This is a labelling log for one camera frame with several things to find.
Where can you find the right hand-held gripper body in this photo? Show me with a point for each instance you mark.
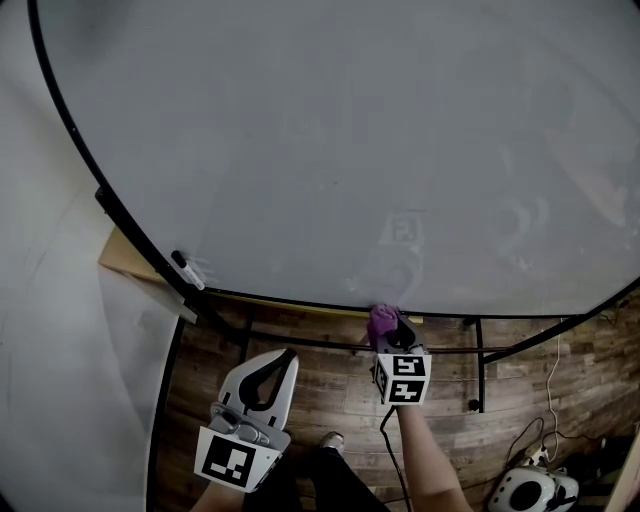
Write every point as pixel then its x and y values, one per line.
pixel 405 380

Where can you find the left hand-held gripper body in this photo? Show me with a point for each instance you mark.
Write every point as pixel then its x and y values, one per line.
pixel 225 460

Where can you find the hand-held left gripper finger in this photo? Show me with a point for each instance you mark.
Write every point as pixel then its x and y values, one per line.
pixel 232 390
pixel 287 395

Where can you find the purple cloth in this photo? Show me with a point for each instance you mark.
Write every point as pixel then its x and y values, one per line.
pixel 381 322

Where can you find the whiteboard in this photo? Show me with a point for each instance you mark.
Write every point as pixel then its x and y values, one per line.
pixel 320 125

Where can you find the person's right forearm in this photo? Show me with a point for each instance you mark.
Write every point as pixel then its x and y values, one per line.
pixel 425 460

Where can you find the person's left forearm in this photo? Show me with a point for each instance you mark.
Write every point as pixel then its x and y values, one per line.
pixel 212 500

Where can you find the person's legs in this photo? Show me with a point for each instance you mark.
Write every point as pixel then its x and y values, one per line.
pixel 325 480

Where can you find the white marker pen black cap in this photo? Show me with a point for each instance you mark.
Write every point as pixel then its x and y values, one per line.
pixel 189 272

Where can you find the white rounded device black spots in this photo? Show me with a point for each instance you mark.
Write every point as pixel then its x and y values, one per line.
pixel 570 487
pixel 505 492

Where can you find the wooden desk with white legs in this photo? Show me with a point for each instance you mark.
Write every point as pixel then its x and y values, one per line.
pixel 120 255

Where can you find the black bag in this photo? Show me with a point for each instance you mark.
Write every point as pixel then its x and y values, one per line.
pixel 595 470

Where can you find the round beige table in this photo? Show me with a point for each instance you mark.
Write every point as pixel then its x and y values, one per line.
pixel 629 475

